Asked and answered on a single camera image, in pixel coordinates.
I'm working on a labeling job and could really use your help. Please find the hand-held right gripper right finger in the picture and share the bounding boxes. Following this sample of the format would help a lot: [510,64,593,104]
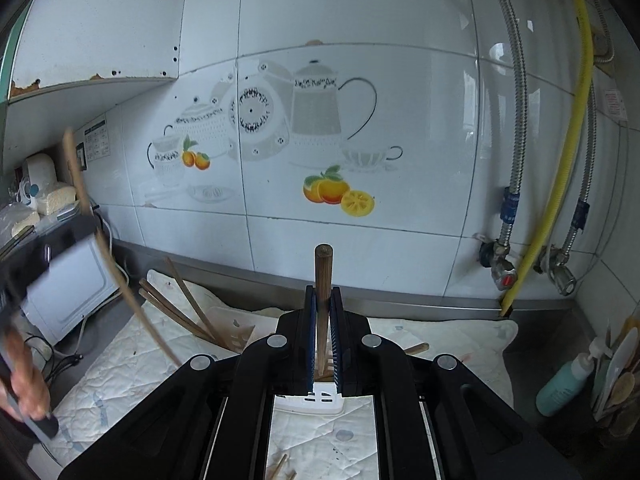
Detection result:
[332,286,583,480]

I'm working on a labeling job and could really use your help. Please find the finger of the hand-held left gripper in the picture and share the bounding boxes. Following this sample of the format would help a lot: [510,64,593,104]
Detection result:
[60,214,110,261]

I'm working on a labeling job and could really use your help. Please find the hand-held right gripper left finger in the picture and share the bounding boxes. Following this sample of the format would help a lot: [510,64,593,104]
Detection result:
[57,285,318,480]

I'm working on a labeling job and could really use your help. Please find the person's left hand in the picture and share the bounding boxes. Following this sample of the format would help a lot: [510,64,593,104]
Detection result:
[2,332,52,418]

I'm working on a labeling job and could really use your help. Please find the cream folded towel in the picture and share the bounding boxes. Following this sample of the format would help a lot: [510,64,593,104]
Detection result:
[37,185,78,216]

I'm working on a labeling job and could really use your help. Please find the white microwave oven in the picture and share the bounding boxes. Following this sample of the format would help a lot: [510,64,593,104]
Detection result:
[22,232,128,346]

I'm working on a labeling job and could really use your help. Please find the white electric kettle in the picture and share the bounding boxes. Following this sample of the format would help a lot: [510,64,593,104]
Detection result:
[22,152,58,211]

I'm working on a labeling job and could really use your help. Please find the printed instruction sticker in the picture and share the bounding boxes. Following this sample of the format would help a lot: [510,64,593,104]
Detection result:
[82,115,108,161]

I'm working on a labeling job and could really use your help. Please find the white quilted mat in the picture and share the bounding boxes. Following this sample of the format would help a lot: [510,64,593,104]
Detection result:
[30,267,518,480]

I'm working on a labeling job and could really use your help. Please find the teal soap bottle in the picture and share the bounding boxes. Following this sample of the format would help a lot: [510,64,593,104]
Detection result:
[536,337,608,417]

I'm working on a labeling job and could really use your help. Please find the plain metal valve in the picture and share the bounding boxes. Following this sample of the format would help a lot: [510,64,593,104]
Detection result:
[537,245,581,296]

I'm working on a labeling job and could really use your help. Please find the white plastic spatula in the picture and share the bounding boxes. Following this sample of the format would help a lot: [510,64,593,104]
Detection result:
[606,327,640,396]

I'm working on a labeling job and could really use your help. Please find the wooden spoon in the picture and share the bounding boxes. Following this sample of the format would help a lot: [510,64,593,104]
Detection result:
[607,371,637,408]

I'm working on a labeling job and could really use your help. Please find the black plug and cable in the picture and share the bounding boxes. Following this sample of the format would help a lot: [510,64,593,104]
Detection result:
[22,330,86,386]

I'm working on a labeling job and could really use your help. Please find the red handled metal valve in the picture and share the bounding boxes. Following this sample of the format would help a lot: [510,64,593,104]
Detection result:
[480,237,518,291]

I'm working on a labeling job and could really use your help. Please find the braided steel hose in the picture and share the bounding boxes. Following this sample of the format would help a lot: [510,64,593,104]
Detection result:
[472,0,528,243]
[560,0,613,258]

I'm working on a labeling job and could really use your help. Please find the yellow gas hose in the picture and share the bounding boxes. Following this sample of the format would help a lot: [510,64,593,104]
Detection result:
[500,0,596,318]

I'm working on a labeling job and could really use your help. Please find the red printed wall sticker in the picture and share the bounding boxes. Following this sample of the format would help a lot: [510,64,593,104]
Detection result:
[602,89,630,122]

